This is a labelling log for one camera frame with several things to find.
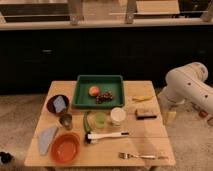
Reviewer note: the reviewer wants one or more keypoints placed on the dark red grapes bunch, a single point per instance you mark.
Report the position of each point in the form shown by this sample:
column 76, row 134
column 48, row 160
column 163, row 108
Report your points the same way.
column 107, row 96

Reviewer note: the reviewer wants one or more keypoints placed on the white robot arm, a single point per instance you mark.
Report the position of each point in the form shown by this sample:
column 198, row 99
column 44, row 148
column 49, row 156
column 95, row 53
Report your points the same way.
column 185, row 83

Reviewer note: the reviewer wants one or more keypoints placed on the blue sponge in bowl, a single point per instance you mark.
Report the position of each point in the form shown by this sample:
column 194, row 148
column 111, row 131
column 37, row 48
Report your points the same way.
column 59, row 104

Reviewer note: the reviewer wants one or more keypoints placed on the dark brown bowl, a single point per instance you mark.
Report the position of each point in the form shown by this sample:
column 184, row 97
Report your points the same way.
column 50, row 107

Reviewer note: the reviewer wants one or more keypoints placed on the red plastic bowl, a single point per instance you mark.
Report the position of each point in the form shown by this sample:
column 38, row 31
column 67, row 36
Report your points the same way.
column 65, row 148

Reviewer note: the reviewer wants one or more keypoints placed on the green plastic tray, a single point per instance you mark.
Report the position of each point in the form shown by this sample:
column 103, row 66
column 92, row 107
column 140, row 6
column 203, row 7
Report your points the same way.
column 112, row 83

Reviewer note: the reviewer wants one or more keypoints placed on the orange peach fruit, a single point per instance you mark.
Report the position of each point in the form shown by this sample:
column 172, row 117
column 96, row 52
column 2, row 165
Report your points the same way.
column 94, row 91

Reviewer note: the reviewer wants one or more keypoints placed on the white cylindrical container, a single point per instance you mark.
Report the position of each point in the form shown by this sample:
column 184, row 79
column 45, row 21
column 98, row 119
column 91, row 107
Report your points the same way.
column 117, row 115

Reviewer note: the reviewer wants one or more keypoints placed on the light green plastic cup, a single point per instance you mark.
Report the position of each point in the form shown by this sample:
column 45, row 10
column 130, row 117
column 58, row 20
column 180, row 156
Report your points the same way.
column 99, row 119

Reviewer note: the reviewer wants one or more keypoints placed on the yellow banana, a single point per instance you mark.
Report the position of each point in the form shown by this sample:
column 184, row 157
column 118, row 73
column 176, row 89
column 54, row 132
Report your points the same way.
column 141, row 98

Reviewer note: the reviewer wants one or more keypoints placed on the tan sponge black base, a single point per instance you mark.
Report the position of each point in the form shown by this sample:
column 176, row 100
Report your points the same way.
column 144, row 114

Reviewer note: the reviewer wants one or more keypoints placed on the green cucumber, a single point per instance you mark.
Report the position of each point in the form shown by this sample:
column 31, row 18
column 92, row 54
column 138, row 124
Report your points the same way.
column 85, row 122

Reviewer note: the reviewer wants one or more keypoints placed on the small metal cup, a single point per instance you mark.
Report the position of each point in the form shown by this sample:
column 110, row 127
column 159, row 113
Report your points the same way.
column 66, row 121

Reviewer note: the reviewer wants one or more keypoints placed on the wooden table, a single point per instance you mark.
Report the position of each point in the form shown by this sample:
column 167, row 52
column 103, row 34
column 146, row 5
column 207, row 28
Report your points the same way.
column 146, row 137

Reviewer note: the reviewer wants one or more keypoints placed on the grey blue folded cloth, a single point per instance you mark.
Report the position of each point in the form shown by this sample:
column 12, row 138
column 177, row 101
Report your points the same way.
column 45, row 138

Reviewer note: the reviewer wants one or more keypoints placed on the small items on floor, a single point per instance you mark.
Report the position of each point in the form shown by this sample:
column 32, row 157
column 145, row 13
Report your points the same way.
column 203, row 114

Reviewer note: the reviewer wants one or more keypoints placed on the black object on floor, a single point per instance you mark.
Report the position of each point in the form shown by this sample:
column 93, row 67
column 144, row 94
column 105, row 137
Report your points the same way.
column 5, row 157

